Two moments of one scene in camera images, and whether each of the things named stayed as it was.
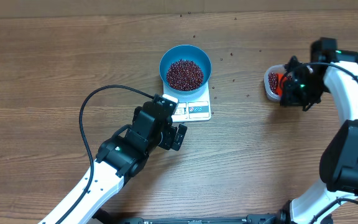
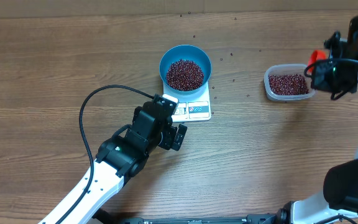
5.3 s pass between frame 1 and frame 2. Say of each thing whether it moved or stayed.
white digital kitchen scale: stayed
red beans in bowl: stayed
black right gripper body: moved
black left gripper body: stayed
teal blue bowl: stayed
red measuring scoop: moved
